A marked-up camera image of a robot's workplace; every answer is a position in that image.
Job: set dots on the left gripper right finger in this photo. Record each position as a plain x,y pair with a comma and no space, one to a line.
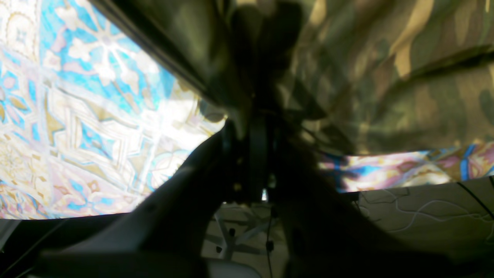
326,236

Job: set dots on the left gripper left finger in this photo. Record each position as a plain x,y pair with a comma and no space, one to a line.
163,236

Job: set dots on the camouflage T-shirt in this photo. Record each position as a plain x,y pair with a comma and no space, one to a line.
363,77

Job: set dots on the patterned tile tablecloth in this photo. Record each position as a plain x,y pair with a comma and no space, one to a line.
91,124

